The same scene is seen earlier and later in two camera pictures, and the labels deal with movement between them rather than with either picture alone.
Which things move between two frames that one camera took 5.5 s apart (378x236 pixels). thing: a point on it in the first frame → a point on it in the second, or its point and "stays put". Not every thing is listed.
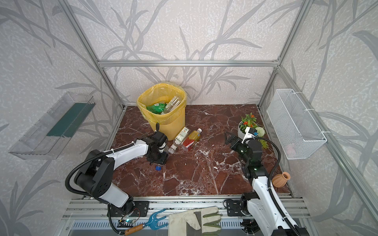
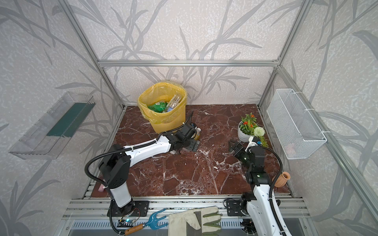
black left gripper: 158,157 → 189,134
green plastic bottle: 157,108 stays put
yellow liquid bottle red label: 193,137 stays put
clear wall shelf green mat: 47,140 stays put
